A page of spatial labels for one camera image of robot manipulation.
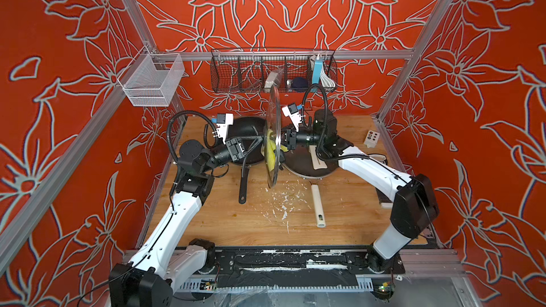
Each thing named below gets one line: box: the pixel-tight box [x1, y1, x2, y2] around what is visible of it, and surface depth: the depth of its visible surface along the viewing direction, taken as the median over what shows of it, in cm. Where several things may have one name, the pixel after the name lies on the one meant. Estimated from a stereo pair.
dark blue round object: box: [291, 76, 309, 93], surface depth 99 cm
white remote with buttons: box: [363, 130, 381, 149], surface depth 109 cm
